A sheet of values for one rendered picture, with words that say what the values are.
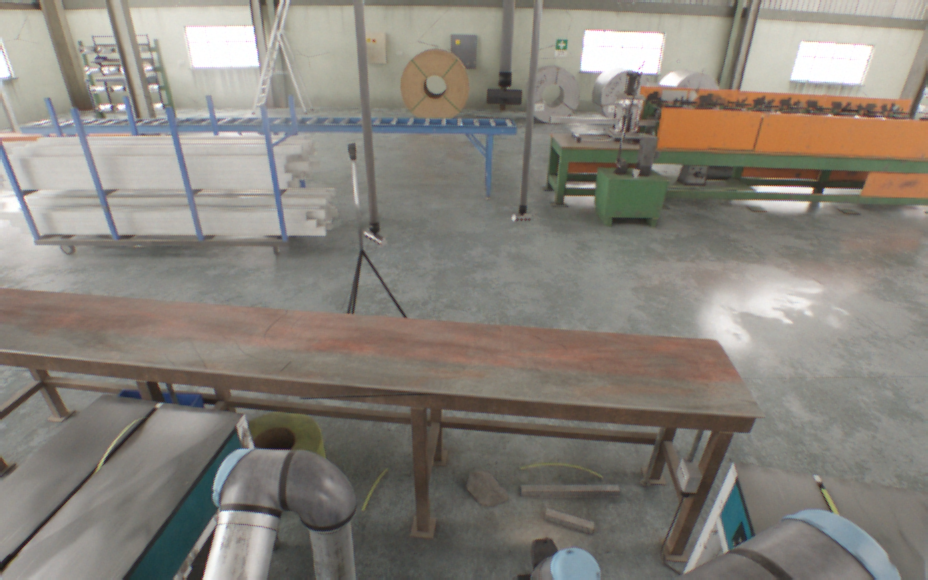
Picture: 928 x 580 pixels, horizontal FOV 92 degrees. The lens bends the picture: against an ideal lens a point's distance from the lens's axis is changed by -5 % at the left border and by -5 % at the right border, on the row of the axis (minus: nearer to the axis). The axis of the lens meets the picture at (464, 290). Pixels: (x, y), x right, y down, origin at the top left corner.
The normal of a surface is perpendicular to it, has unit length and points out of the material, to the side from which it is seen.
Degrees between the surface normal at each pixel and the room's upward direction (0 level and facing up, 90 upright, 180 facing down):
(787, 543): 25
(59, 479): 0
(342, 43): 90
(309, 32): 90
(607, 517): 0
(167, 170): 90
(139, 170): 90
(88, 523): 0
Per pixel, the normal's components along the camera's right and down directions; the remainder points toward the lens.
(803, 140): 0.01, 0.48
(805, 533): -0.14, -0.98
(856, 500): 0.02, -0.88
